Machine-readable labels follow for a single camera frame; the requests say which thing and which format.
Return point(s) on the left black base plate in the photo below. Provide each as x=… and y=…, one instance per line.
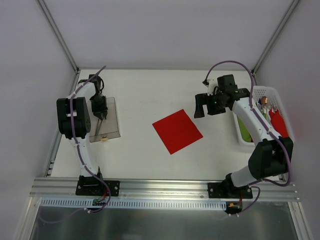
x=113, y=188

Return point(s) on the green rolled napkin left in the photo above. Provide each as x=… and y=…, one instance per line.
x=245, y=135

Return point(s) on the red paper napkin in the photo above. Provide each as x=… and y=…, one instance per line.
x=177, y=131

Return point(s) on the white rolled napkin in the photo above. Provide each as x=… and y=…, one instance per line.
x=266, y=114

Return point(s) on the left aluminium frame post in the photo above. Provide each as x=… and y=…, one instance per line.
x=57, y=33

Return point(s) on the silver knife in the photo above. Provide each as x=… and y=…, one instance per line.
x=102, y=131

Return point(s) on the red rolled napkin right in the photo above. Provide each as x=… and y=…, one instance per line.
x=278, y=123

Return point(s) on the right aluminium frame post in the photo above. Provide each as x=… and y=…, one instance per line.
x=276, y=34

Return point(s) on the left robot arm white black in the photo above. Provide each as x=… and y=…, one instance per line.
x=74, y=123

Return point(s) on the silver spoon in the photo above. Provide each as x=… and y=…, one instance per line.
x=98, y=126

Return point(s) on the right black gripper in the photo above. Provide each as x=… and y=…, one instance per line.
x=204, y=104

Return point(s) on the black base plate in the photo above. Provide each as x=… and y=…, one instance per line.
x=216, y=190
x=113, y=188

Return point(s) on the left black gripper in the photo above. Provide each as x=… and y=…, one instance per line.
x=100, y=108

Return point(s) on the white plastic basket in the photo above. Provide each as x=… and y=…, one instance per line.
x=281, y=110

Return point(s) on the aluminium rail front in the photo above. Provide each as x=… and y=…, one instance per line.
x=158, y=189

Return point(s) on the clear acrylic utensil box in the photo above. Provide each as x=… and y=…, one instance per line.
x=111, y=127

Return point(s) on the copper spoon in basket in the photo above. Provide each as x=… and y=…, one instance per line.
x=264, y=101

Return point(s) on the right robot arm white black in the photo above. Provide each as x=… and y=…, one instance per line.
x=272, y=153

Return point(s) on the white slotted cable duct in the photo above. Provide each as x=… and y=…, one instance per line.
x=117, y=203

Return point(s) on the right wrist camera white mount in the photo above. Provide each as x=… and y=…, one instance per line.
x=210, y=84

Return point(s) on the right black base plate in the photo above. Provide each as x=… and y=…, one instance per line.
x=216, y=190

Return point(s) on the aluminium frame post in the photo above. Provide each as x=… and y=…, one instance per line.
x=57, y=33
x=276, y=34

